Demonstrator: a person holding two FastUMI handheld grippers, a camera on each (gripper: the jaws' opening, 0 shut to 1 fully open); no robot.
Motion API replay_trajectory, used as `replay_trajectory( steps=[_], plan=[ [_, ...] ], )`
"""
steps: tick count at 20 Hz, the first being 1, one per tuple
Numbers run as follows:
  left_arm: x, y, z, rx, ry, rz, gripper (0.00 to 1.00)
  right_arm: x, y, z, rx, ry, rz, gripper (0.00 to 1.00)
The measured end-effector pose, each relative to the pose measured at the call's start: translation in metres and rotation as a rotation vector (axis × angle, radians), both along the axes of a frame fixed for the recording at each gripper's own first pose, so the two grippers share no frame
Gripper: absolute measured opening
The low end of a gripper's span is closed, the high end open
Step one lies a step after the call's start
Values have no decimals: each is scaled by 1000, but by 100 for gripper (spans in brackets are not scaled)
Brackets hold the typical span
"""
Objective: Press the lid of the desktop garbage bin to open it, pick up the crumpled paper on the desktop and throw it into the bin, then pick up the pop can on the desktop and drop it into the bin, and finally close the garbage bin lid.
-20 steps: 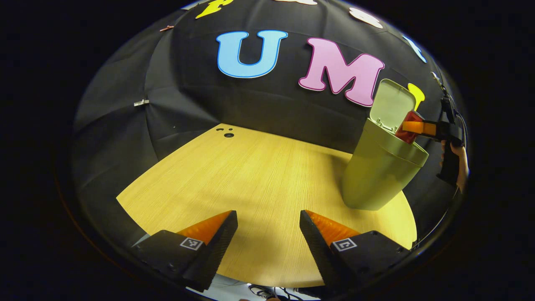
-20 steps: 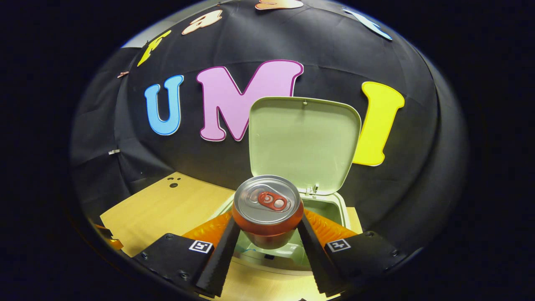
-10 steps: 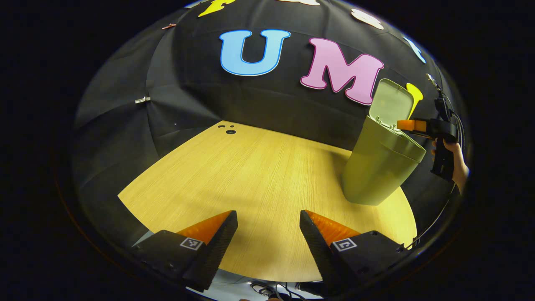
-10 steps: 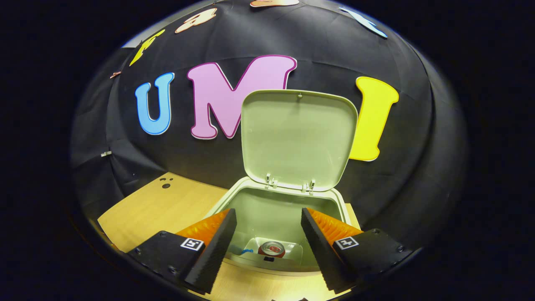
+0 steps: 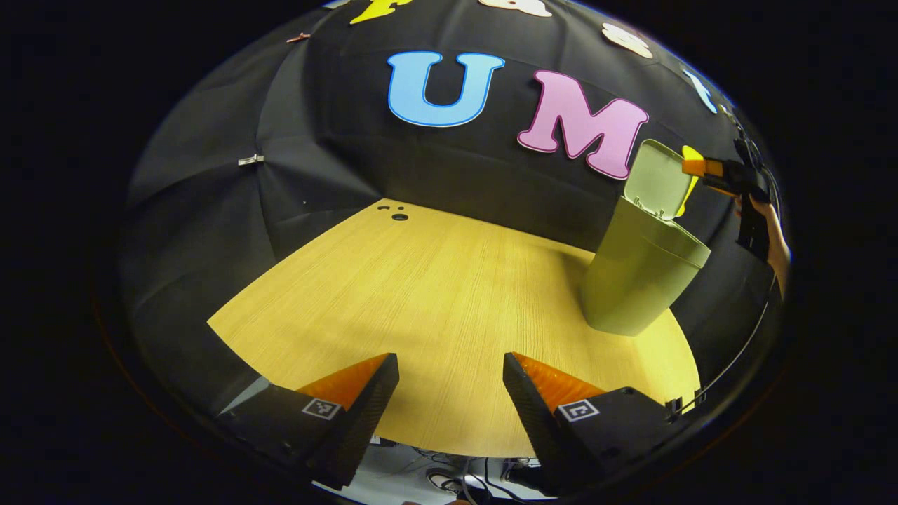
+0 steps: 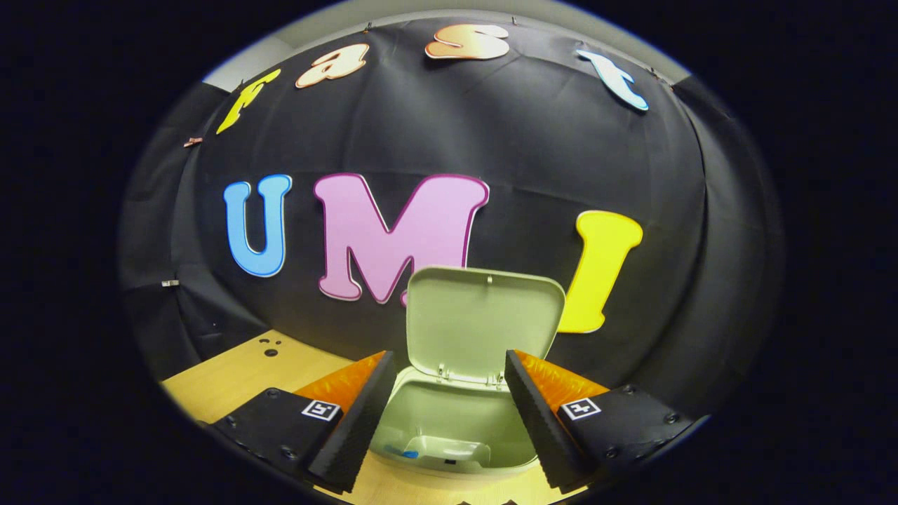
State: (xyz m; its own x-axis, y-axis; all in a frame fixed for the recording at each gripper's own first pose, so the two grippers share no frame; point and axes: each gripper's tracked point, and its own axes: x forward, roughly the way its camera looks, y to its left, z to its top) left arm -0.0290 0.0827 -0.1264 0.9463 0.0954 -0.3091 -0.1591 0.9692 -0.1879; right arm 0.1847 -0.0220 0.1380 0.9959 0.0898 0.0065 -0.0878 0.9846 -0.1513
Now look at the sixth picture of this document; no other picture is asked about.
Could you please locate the black backdrop cloth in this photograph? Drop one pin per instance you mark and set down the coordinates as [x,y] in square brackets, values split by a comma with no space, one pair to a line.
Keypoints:
[526,140]

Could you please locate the blue paper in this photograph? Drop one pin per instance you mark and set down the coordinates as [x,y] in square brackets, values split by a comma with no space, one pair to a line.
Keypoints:
[410,453]

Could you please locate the green desktop garbage bin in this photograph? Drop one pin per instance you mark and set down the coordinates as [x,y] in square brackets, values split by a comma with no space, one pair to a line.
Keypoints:
[484,322]

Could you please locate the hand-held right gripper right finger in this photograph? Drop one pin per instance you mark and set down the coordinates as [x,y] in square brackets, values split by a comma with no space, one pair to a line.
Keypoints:
[537,428]

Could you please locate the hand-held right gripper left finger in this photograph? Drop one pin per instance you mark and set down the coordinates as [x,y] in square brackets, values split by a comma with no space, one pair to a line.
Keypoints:
[358,428]

